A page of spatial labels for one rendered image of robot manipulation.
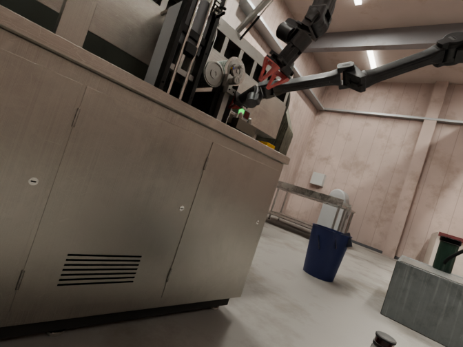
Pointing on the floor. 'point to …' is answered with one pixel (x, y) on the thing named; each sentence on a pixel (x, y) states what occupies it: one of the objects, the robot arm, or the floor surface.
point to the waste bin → (325, 252)
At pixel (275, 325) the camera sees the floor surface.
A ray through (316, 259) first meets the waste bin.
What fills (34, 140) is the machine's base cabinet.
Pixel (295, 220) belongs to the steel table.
